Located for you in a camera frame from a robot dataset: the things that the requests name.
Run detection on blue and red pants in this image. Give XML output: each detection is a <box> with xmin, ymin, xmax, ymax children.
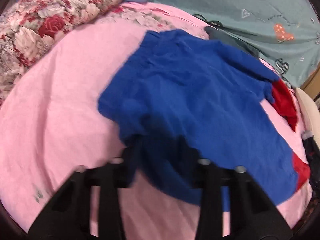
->
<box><xmin>98</xmin><ymin>30</ymin><xmax>310</xmax><ymax>205</ymax></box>

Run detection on dark navy garment pile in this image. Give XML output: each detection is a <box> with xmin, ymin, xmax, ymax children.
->
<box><xmin>302</xmin><ymin>131</ymin><xmax>320</xmax><ymax>192</ymax></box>

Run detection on wooden cabinet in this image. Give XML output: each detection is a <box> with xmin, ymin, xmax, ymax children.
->
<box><xmin>300</xmin><ymin>64</ymin><xmax>320</xmax><ymax>99</ymax></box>

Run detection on teal heart print blanket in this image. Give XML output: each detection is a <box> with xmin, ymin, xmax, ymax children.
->
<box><xmin>153</xmin><ymin>0</ymin><xmax>319</xmax><ymax>86</ymax></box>

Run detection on red floral pillow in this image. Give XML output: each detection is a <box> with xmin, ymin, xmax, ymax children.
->
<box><xmin>1</xmin><ymin>0</ymin><xmax>123</xmax><ymax>102</ymax></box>

